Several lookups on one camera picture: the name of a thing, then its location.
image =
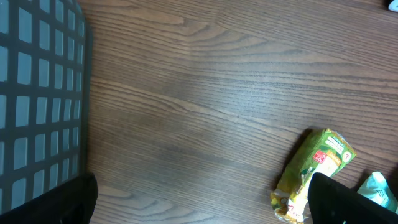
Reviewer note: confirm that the white barcode scanner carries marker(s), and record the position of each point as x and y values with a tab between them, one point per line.
393	6

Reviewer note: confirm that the teal snack packet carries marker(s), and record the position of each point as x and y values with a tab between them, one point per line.
376	189

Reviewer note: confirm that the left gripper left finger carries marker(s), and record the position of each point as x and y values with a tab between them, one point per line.
70	203

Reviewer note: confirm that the green tea carton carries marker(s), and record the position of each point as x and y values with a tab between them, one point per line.
323	151

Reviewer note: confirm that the grey plastic shopping basket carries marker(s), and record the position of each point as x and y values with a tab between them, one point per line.
46	48

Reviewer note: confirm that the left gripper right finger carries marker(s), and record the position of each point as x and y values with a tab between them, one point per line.
333	203

